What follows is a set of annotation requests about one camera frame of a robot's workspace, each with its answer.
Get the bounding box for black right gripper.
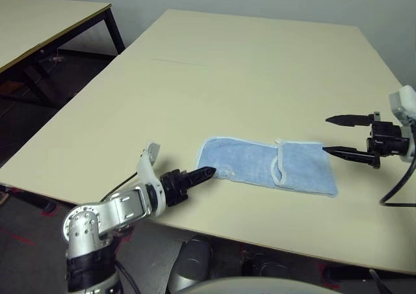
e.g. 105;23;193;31
321;111;411;170

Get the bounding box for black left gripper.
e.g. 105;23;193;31
159;166;216;207

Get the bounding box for light blue terry towel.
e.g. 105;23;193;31
196;137;339;199

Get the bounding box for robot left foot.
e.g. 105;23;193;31
166;237;213;293

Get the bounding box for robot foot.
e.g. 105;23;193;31
166;237;213;293
249;252;291;279

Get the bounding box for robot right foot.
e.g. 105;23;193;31
249;252;291;279

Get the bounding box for grey robot torso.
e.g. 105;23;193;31
181;275;346;294

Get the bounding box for beige side table black legs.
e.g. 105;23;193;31
0;0;127;110

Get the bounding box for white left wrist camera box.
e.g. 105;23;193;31
135;140;167;217

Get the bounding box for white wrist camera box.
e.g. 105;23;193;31
135;140;167;217
388;85;416;163

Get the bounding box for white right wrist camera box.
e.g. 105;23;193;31
388;85;416;163

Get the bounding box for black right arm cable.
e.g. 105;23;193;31
379;153;416;208

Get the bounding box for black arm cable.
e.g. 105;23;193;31
99;171;140;203
379;153;416;208

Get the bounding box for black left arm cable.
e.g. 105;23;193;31
99;171;140;203

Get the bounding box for black table base frame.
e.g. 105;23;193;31
0;183;77;214

